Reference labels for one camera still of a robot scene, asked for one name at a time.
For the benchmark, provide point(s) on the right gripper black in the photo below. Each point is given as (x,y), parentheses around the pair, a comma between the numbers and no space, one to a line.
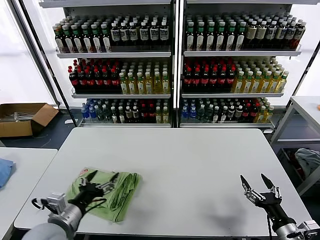
(268,201)

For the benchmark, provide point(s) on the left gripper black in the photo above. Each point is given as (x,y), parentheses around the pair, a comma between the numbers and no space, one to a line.
(91,192)

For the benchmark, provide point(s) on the green t-shirt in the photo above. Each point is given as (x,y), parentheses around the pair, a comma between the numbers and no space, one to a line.
(125,195)

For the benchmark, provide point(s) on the red item under table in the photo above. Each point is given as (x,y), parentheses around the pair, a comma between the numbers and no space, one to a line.
(297,163)

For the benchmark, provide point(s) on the grey blue crumpled cloth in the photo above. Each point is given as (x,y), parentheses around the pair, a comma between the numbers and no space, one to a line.
(307,157)

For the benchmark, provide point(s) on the white paper scrap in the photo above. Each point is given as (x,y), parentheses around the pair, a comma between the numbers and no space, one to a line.
(68,121)

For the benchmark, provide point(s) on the small clear water bottle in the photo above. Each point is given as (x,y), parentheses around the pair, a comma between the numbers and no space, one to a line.
(208,113)
(100,113)
(200,113)
(106,113)

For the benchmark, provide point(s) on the small dark bottle white cap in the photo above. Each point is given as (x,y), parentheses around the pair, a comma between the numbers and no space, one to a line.
(114,115)
(223,114)
(216,114)
(231,112)
(238,112)
(121,115)
(128,113)
(135,113)

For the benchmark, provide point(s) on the small blue drink bottle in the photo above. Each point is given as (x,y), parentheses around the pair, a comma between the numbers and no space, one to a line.
(92,112)
(184,112)
(192,112)
(85,112)

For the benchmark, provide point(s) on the small yellow tea bottle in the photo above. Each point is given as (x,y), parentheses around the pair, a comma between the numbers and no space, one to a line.
(261,114)
(165,115)
(158,115)
(268,114)

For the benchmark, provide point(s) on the small red cap cola bottle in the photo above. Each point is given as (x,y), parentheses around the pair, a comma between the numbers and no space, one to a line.
(246,112)
(151,113)
(253,112)
(143,113)

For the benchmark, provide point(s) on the blue folded cloth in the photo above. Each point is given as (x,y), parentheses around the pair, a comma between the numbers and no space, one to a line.
(5,172)

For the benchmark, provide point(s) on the yellow tea bottle green label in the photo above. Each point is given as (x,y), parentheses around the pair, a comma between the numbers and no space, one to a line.
(148,85)
(282,83)
(140,85)
(123,85)
(131,85)
(239,83)
(256,83)
(248,83)
(274,83)
(165,84)
(265,83)
(157,84)

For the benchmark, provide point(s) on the brown cardboard box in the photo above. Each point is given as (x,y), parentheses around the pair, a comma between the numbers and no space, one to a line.
(15,128)

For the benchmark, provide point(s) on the clear plastic packing items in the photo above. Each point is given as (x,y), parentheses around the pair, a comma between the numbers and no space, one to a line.
(15,116)

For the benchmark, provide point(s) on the grey metal shelf unit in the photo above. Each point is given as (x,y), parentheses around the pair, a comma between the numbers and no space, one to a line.
(112,55)
(237,53)

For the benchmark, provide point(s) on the black slanted pole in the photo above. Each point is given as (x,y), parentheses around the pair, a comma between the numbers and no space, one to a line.
(47,62)
(307,68)

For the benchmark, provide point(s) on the green cap dark tea bottle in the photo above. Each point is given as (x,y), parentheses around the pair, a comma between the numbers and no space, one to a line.
(77,41)
(59,41)
(231,37)
(200,37)
(240,37)
(221,37)
(190,37)
(86,40)
(210,37)
(106,40)
(68,41)
(96,40)

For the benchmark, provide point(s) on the dark bottle blue white label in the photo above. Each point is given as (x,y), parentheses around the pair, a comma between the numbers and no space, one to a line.
(163,33)
(133,33)
(290,33)
(281,32)
(154,33)
(114,33)
(144,33)
(271,32)
(124,33)

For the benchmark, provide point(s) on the dark bottle cream label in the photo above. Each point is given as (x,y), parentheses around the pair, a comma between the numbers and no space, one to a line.
(261,32)
(251,32)

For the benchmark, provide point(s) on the reddish drink bottle white label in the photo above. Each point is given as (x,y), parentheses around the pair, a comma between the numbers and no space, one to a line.
(299,33)

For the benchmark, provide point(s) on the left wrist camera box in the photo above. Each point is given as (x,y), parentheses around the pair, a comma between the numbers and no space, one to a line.
(56,201)

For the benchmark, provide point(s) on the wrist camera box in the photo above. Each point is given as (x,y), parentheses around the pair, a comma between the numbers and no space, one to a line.
(56,201)
(311,227)

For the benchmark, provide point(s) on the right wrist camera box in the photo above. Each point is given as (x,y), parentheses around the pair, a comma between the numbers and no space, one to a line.
(311,227)

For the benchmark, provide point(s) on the grey metal frame table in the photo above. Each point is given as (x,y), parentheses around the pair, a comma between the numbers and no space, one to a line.
(306,103)

